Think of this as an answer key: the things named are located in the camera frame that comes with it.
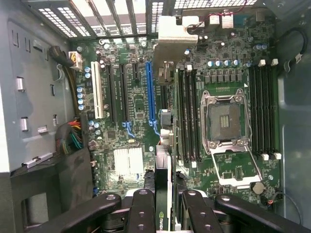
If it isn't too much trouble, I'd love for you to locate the silver chipset heatsink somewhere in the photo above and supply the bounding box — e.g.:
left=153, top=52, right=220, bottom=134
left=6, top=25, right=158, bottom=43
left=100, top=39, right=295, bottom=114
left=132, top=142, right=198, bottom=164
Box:
left=113, top=147, right=144, bottom=175

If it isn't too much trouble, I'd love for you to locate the white expansion slot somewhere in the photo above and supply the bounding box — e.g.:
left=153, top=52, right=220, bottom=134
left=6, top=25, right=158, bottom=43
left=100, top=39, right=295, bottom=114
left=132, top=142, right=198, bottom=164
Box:
left=91, top=61, right=104, bottom=119

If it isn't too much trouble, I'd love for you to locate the CPU socket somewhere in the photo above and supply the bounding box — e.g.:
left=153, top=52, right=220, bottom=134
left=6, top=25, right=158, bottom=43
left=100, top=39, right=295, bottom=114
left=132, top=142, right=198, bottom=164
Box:
left=200, top=88, right=252, bottom=156

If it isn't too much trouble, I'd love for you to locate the long black expansion slot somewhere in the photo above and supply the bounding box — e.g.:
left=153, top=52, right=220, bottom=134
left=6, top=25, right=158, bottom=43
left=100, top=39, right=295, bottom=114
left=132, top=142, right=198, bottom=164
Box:
left=105, top=64, right=118, bottom=123
left=119, top=64, right=131, bottom=122

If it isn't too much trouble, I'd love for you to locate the open black PC case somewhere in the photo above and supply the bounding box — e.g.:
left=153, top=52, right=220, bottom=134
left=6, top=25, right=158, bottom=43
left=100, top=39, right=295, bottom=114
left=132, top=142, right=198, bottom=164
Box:
left=0, top=0, right=311, bottom=233

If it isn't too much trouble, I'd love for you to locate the silver coin battery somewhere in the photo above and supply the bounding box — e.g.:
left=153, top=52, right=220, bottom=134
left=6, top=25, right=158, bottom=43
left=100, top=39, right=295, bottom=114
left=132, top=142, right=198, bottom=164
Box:
left=251, top=182, right=265, bottom=194

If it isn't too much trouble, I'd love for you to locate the black RAM slot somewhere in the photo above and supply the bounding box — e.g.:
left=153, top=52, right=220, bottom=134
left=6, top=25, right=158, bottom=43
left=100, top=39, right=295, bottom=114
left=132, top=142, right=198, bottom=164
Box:
left=188, top=63, right=197, bottom=168
left=268, top=59, right=282, bottom=160
left=261, top=64, right=270, bottom=161
left=194, top=65, right=203, bottom=163
left=255, top=59, right=266, bottom=157
left=182, top=64, right=190, bottom=163
left=248, top=64, right=256, bottom=157

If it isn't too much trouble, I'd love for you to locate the short black expansion slot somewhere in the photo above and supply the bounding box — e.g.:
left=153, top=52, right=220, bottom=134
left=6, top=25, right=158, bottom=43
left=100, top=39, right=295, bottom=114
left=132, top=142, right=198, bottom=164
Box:
left=132, top=63, right=141, bottom=81

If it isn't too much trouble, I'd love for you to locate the black plastic fan shroud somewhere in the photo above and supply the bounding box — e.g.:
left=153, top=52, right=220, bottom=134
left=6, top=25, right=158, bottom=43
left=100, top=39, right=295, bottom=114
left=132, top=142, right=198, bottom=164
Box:
left=9, top=148, right=95, bottom=233

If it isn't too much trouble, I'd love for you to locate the multicolour power wire bundle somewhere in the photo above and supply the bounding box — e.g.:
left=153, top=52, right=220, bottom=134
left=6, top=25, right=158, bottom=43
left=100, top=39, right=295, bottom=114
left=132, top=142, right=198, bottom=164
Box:
left=54, top=118, right=85, bottom=155

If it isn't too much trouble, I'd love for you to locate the black sleeved wire white plug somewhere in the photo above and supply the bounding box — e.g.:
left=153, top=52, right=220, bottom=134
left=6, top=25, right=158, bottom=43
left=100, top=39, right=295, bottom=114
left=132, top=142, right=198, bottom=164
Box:
left=48, top=45, right=84, bottom=71

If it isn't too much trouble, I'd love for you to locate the blue expansion slot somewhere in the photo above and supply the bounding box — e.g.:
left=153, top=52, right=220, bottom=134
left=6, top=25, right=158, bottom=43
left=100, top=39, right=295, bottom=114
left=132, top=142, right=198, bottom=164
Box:
left=145, top=62, right=157, bottom=124

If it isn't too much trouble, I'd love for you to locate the green motherboard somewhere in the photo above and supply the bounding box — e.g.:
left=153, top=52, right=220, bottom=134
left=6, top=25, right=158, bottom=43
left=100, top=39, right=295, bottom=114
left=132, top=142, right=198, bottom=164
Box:
left=69, top=9, right=284, bottom=212

